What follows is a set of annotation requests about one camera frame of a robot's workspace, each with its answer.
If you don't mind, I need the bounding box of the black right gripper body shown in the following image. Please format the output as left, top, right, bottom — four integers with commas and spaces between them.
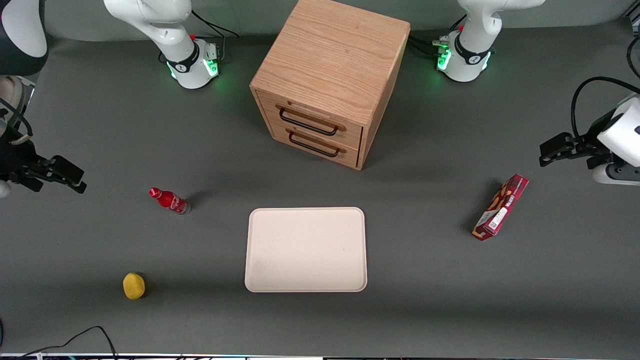
0, 136, 69, 193

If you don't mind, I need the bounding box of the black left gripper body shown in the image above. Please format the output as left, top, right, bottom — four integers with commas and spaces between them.
570, 133, 609, 170

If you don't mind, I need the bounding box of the red coke bottle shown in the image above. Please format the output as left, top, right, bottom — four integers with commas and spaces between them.
149, 187, 191, 216

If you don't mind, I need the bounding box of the beige plastic tray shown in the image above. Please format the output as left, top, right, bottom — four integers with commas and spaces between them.
244, 207, 368, 293

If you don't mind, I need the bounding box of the red snack box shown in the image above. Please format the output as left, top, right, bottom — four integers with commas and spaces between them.
472, 173, 530, 242

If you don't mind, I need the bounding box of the white round stand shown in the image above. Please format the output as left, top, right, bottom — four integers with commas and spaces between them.
0, 75, 24, 119

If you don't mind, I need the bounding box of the wooden drawer front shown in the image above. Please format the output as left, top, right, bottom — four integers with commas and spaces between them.
256, 91, 364, 151
267, 120, 362, 169

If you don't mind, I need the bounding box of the wooden drawer cabinet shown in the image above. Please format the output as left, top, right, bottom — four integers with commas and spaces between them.
249, 0, 412, 171

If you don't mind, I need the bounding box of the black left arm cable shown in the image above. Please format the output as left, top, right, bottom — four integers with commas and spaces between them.
570, 76, 640, 141

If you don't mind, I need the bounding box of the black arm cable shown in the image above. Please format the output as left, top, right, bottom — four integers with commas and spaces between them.
570, 76, 640, 141
0, 97, 34, 146

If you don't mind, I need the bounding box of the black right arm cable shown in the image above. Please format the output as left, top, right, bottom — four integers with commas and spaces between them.
0, 97, 34, 146

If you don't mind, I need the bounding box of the black side cable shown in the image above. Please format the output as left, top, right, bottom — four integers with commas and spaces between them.
626, 34, 640, 80

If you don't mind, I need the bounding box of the black table edge cable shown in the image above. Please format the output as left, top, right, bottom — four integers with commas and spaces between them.
0, 326, 119, 360

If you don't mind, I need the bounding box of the black left base cable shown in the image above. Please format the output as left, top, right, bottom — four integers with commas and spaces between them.
407, 15, 467, 57

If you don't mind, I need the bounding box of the black base cable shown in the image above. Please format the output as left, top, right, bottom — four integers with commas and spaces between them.
191, 9, 241, 63
407, 15, 467, 57

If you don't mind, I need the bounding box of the black right base cable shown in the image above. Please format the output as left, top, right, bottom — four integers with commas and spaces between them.
191, 9, 241, 63

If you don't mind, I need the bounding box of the black drawer handle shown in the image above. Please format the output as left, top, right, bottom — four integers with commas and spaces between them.
288, 130, 346, 159
278, 106, 347, 137

